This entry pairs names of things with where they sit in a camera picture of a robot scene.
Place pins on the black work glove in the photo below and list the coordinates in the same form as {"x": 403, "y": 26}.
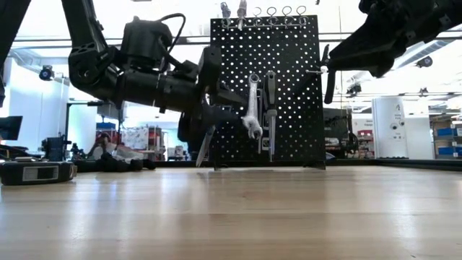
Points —
{"x": 90, "y": 166}

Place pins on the black tape measure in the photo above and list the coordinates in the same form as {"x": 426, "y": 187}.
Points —
{"x": 39, "y": 173}

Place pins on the black ceiling camera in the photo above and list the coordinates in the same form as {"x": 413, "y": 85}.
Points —
{"x": 425, "y": 62}
{"x": 46, "y": 74}

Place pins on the black monitor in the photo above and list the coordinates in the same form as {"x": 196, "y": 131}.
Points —
{"x": 11, "y": 128}

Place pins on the black pliers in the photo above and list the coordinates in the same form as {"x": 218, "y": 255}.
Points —
{"x": 330, "y": 90}

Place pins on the black perforated pegboard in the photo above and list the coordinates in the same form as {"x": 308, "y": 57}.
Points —
{"x": 296, "y": 119}

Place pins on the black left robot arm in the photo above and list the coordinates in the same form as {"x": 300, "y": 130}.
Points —
{"x": 94, "y": 72}

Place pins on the black aluminium table frame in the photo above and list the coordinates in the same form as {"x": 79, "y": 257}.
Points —
{"x": 397, "y": 163}

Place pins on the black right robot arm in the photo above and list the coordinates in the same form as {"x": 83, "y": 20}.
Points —
{"x": 454, "y": 14}

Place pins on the person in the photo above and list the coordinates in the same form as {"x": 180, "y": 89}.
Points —
{"x": 103, "y": 142}

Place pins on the long silver combination wrench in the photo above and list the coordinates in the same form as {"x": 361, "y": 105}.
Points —
{"x": 253, "y": 101}

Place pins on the short silver peg hook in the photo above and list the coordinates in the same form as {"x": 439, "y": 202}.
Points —
{"x": 314, "y": 71}

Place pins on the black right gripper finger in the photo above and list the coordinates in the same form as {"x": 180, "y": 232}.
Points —
{"x": 353, "y": 54}

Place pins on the white cabinet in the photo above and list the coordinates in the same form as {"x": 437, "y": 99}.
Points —
{"x": 390, "y": 137}

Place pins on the black equipment stand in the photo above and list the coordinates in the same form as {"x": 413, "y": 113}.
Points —
{"x": 339, "y": 126}

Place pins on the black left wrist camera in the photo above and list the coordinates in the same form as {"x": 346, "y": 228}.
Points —
{"x": 144, "y": 39}

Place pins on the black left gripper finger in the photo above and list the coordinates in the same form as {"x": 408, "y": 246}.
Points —
{"x": 195, "y": 126}
{"x": 209, "y": 68}

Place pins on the black crate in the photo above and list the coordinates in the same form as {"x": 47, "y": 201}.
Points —
{"x": 56, "y": 148}

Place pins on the shelf with blue bins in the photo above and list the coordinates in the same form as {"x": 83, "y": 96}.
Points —
{"x": 447, "y": 131}

